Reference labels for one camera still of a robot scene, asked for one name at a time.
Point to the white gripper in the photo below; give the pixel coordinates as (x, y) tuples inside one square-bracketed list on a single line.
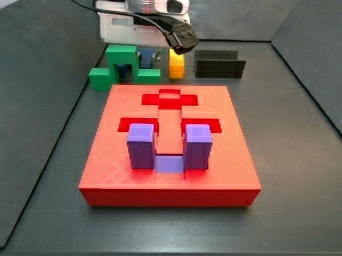
[(127, 30)]

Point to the blue U-shaped block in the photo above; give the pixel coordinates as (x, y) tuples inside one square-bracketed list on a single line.
[(145, 57)]

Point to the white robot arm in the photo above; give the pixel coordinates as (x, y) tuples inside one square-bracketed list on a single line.
[(125, 30)]

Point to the black angled fixture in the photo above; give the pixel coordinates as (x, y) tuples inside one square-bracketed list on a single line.
[(217, 64)]

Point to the red base board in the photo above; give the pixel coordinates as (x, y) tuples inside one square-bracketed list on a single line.
[(111, 183)]

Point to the green stepped block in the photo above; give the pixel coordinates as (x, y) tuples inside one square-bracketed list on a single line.
[(103, 78)]

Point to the yellow long bar block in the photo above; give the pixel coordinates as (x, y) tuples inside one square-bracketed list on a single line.
[(175, 65)]

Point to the purple U-shaped block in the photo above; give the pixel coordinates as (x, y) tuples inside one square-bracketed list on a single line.
[(172, 151)]

